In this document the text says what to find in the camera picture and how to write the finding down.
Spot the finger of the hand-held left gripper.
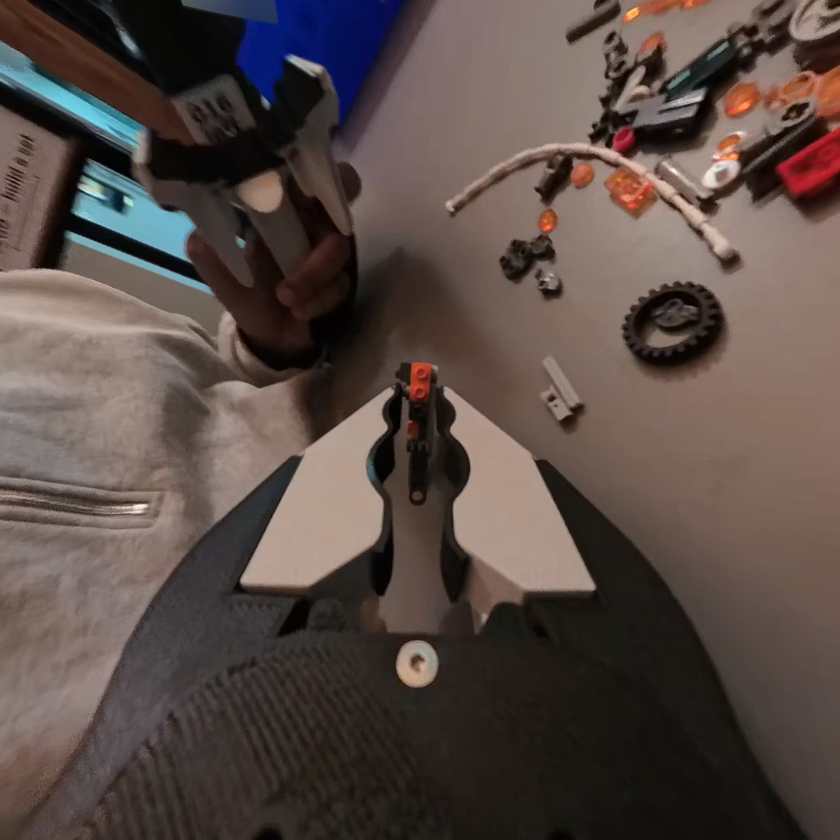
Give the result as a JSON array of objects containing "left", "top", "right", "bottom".
[
  {"left": 276, "top": 56, "right": 357, "bottom": 236},
  {"left": 133, "top": 147, "right": 257, "bottom": 288}
]

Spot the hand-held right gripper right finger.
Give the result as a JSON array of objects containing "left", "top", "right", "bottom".
[{"left": 440, "top": 386, "right": 597, "bottom": 632}]

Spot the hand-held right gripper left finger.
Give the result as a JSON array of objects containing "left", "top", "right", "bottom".
[{"left": 239, "top": 385, "right": 404, "bottom": 630}]

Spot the orange grey lego assembly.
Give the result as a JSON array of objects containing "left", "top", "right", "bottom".
[{"left": 395, "top": 362, "right": 439, "bottom": 506}]

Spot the person's left forearm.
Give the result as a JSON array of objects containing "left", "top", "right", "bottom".
[{"left": 213, "top": 314, "right": 332, "bottom": 395}]

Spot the black knobbly lego tire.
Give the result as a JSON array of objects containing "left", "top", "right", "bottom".
[{"left": 621, "top": 281, "right": 726, "bottom": 366}]

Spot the dark grey round lego plate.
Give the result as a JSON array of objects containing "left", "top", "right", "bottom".
[{"left": 498, "top": 235, "right": 557, "bottom": 282}]

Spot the dark grey lego technic connector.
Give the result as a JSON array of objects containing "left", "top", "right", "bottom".
[{"left": 533, "top": 153, "right": 573, "bottom": 200}]

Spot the grey lego piece inside tire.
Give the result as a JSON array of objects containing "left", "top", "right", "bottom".
[{"left": 650, "top": 298, "right": 702, "bottom": 332}]

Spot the grey lego axle bar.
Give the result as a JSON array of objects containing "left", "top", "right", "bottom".
[{"left": 566, "top": 0, "right": 622, "bottom": 42}]

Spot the orange transparent lego plate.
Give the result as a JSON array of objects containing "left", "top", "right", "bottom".
[{"left": 604, "top": 167, "right": 659, "bottom": 217}]

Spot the orange transparent lego flame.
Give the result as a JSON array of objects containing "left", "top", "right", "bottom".
[{"left": 620, "top": 0, "right": 713, "bottom": 24}]

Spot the black lego piece teal sticker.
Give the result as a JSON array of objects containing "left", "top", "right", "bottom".
[{"left": 633, "top": 39, "right": 739, "bottom": 139}]

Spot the light grey lego rod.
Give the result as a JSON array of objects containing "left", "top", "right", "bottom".
[{"left": 655, "top": 157, "right": 713, "bottom": 204}]

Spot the white round lego stud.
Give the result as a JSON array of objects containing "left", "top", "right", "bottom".
[{"left": 701, "top": 157, "right": 744, "bottom": 193}]

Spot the grey black lego technic piece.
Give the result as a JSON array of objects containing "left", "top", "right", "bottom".
[{"left": 738, "top": 98, "right": 821, "bottom": 191}]

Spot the red flat lego plate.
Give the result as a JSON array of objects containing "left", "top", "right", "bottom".
[{"left": 776, "top": 126, "right": 840, "bottom": 199}]

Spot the grey lego wheel hub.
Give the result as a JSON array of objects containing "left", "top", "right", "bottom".
[{"left": 787, "top": 0, "right": 840, "bottom": 56}]

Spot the person's left hand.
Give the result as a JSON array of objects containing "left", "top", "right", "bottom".
[{"left": 185, "top": 161, "right": 363, "bottom": 352}]

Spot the blue plastic bin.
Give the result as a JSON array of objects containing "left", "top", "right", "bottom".
[{"left": 236, "top": 0, "right": 411, "bottom": 129}]

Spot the wooden beam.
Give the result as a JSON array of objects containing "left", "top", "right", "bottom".
[{"left": 0, "top": 0, "right": 191, "bottom": 147}]

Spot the framed sign with marker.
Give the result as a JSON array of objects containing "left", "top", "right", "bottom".
[{"left": 0, "top": 108, "right": 83, "bottom": 271}]

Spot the white lego bone chain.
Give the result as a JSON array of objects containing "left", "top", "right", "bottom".
[{"left": 445, "top": 142, "right": 741, "bottom": 265}]

